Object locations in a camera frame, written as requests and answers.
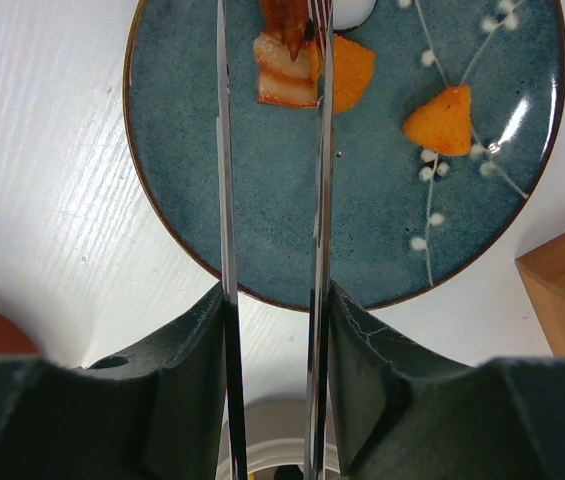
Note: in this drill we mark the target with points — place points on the small black white roll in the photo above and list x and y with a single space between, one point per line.
348 14

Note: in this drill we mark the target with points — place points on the beige lunch box bowl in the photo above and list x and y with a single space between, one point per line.
275 435

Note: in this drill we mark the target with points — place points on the blue ceramic food plate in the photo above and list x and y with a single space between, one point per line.
404 218

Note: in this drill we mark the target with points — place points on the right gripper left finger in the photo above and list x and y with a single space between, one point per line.
150 411

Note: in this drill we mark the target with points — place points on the metal tongs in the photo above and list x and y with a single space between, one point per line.
316 397

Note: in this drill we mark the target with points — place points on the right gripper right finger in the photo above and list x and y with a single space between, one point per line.
402 411

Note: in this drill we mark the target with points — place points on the orange fried food piece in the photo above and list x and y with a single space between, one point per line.
443 125

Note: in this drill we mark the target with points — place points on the bacon piece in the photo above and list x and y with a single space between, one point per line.
282 81

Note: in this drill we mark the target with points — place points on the small round orange piece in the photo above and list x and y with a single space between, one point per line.
354 66

